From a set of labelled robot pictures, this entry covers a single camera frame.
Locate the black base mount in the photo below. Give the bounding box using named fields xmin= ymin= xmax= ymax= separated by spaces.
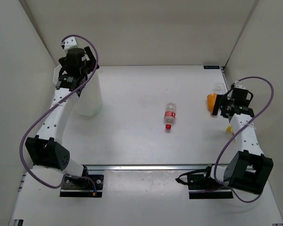
xmin=59 ymin=167 xmax=104 ymax=198
xmin=175 ymin=164 xmax=233 ymax=200

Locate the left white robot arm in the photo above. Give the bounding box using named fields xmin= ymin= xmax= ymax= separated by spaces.
xmin=25 ymin=36 xmax=99 ymax=188

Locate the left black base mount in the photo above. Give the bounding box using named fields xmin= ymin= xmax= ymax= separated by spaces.
xmin=59 ymin=167 xmax=104 ymax=198

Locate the clear bottle blue label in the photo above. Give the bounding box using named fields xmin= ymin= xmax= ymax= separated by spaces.
xmin=213 ymin=82 xmax=226 ymax=95

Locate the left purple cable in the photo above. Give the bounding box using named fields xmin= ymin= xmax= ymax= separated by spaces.
xmin=19 ymin=34 xmax=99 ymax=189

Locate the orange plastic bottle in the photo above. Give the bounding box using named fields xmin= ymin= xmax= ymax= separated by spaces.
xmin=207 ymin=93 xmax=217 ymax=114

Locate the clear bottle red label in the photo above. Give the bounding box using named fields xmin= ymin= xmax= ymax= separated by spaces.
xmin=164 ymin=102 xmax=176 ymax=130

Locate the aluminium rail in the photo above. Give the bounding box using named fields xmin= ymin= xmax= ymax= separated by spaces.
xmin=86 ymin=164 xmax=208 ymax=171

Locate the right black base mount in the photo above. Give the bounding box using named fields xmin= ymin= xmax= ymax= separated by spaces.
xmin=175 ymin=164 xmax=233 ymax=200

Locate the white translucent octagonal bin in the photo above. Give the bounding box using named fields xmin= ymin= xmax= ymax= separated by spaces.
xmin=49 ymin=65 xmax=102 ymax=118

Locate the purple cable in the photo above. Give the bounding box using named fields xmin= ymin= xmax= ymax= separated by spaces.
xmin=213 ymin=76 xmax=274 ymax=203
xmin=19 ymin=34 xmax=99 ymax=189

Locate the green plastic bottle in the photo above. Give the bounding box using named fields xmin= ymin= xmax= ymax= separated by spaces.
xmin=81 ymin=113 xmax=97 ymax=117

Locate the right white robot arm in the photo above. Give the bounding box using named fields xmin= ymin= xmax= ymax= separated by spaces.
xmin=202 ymin=85 xmax=274 ymax=194

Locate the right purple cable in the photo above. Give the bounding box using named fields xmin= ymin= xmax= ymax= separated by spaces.
xmin=213 ymin=76 xmax=274 ymax=203

